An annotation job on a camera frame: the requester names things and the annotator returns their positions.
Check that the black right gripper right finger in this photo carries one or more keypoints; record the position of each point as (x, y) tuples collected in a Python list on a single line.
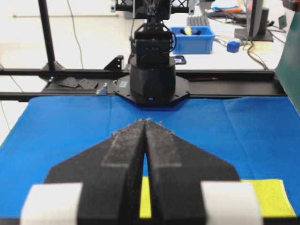
[(190, 186)]

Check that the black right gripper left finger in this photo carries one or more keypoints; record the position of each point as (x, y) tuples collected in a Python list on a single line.
[(99, 186)]

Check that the yellow towel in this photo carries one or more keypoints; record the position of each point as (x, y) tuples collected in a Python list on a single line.
[(271, 195)]

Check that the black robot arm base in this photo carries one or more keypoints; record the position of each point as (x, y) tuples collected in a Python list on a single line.
[(152, 79)]

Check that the blue table mat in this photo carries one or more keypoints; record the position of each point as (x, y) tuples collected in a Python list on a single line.
[(260, 136)]

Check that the blue plastic bin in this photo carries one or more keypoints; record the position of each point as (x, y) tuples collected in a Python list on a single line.
[(199, 42)]

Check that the small blue box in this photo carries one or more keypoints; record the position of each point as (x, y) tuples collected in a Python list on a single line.
[(233, 46)]

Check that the green backdrop board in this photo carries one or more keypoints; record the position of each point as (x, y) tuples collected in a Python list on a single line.
[(288, 69)]

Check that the black monitor stand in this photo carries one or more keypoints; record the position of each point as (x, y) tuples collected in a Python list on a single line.
[(256, 23)]

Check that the black aluminium frame rail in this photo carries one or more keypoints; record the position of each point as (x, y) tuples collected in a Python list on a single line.
[(220, 84)]

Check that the black vertical frame post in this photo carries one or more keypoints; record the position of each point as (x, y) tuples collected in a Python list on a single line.
[(47, 34)]

